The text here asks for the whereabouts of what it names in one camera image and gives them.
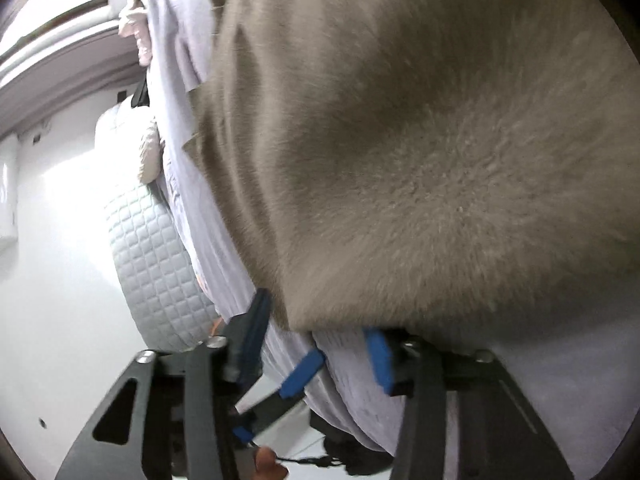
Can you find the pink cloth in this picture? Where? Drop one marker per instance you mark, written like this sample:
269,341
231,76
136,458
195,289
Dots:
132,20

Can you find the brown knit sweater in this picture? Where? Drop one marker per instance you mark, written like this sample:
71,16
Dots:
425,160

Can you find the pale lilac smooth sheet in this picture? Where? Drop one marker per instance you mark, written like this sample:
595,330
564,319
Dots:
175,60

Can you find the person's left hand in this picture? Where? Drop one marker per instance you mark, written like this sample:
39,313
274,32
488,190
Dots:
270,467

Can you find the lavender quilted bedspread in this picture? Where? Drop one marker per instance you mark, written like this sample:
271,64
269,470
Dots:
350,410

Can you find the cream pillow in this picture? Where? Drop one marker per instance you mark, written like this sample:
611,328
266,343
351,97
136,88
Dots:
150,155

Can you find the white wall unit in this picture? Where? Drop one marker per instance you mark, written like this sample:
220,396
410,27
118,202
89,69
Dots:
7,195

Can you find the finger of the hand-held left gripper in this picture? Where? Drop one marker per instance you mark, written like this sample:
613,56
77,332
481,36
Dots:
244,433
300,375

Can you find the dark cloth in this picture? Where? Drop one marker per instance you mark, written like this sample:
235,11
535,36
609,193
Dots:
141,92

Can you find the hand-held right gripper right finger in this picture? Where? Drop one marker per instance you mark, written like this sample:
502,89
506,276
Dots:
380,360

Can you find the white quilted headboard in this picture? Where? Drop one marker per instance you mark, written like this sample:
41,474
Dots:
150,260

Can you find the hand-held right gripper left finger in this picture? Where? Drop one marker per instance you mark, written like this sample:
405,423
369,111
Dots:
255,330

